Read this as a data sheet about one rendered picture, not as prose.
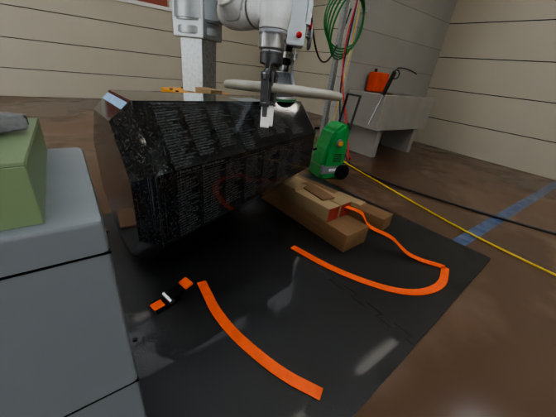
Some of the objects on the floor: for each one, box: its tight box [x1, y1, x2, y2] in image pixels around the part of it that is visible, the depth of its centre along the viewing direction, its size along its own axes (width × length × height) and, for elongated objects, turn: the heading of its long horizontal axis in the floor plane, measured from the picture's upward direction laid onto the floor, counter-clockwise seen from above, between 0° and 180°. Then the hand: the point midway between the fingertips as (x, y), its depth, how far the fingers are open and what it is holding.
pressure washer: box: [309, 93, 362, 180], centre depth 290 cm, size 35×35×87 cm
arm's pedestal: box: [0, 147, 146, 417], centre depth 61 cm, size 50×50×80 cm
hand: (266, 117), depth 96 cm, fingers closed on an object, 4 cm apart
